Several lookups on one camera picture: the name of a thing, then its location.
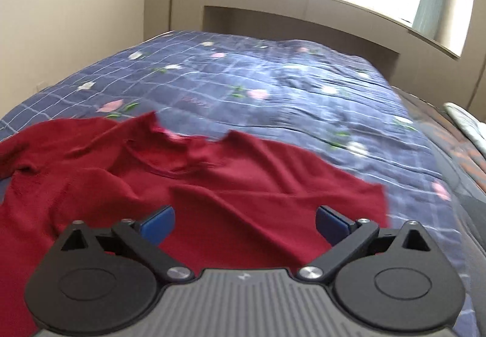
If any pale green folded cloth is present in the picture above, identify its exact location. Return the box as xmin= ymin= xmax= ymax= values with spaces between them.
xmin=443 ymin=102 xmax=486 ymax=157

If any beige wooden headboard shelf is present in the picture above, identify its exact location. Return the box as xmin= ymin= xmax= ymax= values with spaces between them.
xmin=171 ymin=0 xmax=475 ymax=95

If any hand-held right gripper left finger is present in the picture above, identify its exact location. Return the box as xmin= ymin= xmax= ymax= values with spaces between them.
xmin=53 ymin=206 xmax=194 ymax=283

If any red knit shirt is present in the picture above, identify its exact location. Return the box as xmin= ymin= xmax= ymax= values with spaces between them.
xmin=0 ymin=111 xmax=390 ymax=337

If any blue checked floral quilt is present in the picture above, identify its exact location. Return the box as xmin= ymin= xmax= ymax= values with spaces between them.
xmin=0 ymin=30 xmax=458 ymax=269

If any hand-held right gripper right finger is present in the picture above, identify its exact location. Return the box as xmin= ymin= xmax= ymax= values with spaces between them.
xmin=296 ymin=205 xmax=438 ymax=283

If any grey patterned bed sheet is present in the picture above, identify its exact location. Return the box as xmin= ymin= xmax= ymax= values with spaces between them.
xmin=395 ymin=87 xmax=486 ymax=337

